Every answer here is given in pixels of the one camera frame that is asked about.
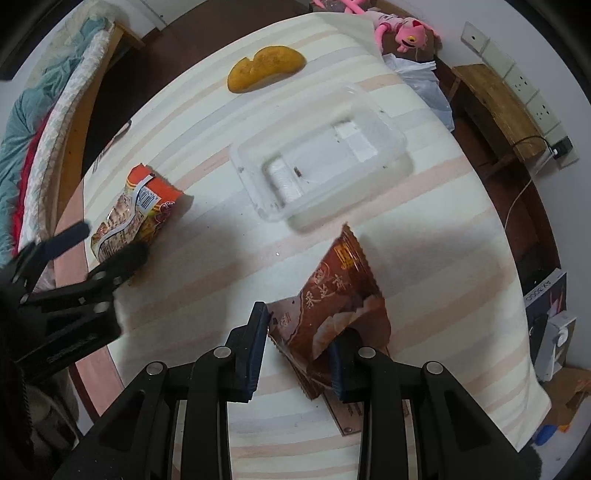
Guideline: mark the clear plastic tray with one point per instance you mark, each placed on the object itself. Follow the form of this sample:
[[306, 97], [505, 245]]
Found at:
[[323, 152]]

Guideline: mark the dark blue box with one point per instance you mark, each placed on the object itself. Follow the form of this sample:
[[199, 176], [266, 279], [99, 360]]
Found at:
[[547, 295]]

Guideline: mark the flat cardboard piece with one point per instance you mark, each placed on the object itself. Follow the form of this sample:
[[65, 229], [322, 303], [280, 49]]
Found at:
[[568, 392]]

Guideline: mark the black charger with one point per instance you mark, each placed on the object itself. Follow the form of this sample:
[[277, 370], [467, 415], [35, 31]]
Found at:
[[561, 148]]

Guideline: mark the pink plush toy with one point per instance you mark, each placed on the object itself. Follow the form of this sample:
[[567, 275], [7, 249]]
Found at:
[[406, 32]]

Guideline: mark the white device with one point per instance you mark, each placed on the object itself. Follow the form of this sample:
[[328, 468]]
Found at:
[[554, 344]]

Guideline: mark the small table with cloth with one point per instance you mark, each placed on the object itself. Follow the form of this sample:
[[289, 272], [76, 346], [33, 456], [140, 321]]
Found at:
[[207, 138]]

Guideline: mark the white plastic bag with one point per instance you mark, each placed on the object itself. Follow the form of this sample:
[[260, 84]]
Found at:
[[429, 87]]

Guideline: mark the pink tablecloth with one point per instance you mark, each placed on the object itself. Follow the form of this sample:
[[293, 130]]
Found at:
[[99, 376]]

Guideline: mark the orange snack bag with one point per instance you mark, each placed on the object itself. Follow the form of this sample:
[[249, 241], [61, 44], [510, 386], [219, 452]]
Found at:
[[138, 203]]

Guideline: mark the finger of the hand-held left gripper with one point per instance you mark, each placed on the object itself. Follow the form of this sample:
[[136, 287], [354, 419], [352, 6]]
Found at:
[[60, 241], [120, 265]]

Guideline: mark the wooden stool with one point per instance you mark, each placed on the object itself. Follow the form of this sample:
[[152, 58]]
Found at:
[[494, 101]]

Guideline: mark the brown snack bag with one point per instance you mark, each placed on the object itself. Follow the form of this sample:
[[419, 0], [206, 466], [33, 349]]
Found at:
[[341, 286]]

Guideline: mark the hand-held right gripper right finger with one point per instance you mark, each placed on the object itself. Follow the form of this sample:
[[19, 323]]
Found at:
[[337, 371]]

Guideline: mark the red blanket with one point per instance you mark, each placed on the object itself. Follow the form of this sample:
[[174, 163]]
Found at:
[[30, 184]]

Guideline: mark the teal blanket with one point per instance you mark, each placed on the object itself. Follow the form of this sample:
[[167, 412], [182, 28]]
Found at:
[[23, 120]]

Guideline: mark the bed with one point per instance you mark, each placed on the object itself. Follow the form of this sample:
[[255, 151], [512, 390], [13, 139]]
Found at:
[[55, 115]]

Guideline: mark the checkered bedsheet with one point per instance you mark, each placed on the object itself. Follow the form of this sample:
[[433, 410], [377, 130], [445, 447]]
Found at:
[[69, 97]]

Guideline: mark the white power strip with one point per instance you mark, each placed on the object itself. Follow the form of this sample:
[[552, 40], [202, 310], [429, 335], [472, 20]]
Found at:
[[521, 78]]

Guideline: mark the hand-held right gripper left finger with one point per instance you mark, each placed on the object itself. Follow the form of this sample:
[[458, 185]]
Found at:
[[256, 350]]

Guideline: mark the brown card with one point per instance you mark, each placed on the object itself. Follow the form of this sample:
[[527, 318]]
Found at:
[[348, 415]]

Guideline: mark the orange peel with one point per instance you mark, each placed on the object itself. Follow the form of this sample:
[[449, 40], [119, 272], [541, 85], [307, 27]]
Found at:
[[268, 67]]

